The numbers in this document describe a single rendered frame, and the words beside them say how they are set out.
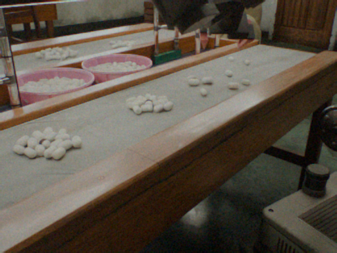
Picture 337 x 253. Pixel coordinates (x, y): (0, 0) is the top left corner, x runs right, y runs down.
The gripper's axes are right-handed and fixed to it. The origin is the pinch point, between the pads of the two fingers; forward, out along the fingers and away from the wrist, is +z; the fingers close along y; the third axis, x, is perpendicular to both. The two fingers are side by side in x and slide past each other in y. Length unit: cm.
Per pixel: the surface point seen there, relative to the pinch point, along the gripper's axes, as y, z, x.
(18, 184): -45, -12, -41
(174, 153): -15.7, -10.0, -35.2
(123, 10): -61, 446, 437
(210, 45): 16, 80, 63
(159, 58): -14, 61, 40
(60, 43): -61, 60, 49
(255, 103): 9.1, 6.6, -14.9
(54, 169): -40, -9, -37
